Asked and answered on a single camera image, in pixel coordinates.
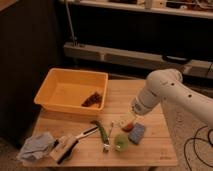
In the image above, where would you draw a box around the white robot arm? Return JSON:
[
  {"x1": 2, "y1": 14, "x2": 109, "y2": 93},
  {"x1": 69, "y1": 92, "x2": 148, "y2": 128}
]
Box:
[{"x1": 128, "y1": 69, "x2": 213, "y2": 129}]

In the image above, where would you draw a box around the red yellow apple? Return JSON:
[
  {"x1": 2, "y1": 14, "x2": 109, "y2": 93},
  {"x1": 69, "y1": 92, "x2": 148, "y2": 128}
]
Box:
[{"x1": 122, "y1": 122, "x2": 134, "y2": 132}]

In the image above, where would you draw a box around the yellow plastic bin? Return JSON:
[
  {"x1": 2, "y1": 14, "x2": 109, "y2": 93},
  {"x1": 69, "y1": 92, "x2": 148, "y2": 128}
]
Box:
[{"x1": 34, "y1": 68, "x2": 108, "y2": 115}]

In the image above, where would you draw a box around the dark brown object in bin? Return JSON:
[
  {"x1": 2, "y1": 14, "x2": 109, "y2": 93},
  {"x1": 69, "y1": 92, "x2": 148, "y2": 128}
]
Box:
[{"x1": 82, "y1": 92, "x2": 102, "y2": 107}]

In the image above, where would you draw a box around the blue grey cloth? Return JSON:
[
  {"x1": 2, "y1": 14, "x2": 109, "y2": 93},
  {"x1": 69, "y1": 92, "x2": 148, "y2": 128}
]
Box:
[{"x1": 17, "y1": 132, "x2": 55, "y2": 162}]

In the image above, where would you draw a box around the white handled knife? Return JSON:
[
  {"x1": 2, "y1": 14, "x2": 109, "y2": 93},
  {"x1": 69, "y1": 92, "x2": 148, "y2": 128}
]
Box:
[{"x1": 76, "y1": 126, "x2": 98, "y2": 139}]

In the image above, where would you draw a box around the green cucumber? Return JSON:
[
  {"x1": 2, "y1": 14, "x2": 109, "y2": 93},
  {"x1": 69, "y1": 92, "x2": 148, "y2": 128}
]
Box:
[{"x1": 91, "y1": 120, "x2": 107, "y2": 143}]

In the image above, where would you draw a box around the wooden table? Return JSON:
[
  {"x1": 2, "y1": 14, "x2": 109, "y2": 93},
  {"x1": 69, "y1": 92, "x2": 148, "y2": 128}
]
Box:
[{"x1": 33, "y1": 80, "x2": 178, "y2": 167}]

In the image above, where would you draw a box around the green cup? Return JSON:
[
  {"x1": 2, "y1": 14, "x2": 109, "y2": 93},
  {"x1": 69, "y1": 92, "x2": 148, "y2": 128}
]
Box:
[{"x1": 114, "y1": 134, "x2": 129, "y2": 152}]

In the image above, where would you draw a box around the long white shelf beam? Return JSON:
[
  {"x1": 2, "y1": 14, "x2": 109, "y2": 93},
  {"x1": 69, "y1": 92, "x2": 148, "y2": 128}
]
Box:
[{"x1": 63, "y1": 42, "x2": 213, "y2": 79}]

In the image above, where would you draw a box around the blue sponge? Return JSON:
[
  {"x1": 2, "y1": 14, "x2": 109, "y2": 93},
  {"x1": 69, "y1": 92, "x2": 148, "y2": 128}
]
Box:
[{"x1": 128, "y1": 123, "x2": 145, "y2": 145}]

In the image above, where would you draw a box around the upper shelf with clutter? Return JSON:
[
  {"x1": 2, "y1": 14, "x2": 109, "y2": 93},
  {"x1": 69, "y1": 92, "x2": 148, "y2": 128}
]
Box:
[{"x1": 59, "y1": 0, "x2": 213, "y2": 19}]

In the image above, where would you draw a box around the black cable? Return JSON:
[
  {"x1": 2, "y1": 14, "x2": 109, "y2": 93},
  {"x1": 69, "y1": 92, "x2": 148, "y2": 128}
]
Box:
[{"x1": 183, "y1": 124, "x2": 213, "y2": 171}]

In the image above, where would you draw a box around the metal pole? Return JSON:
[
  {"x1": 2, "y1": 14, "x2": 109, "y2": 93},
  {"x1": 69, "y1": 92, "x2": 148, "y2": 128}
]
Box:
[{"x1": 65, "y1": 0, "x2": 77, "y2": 45}]

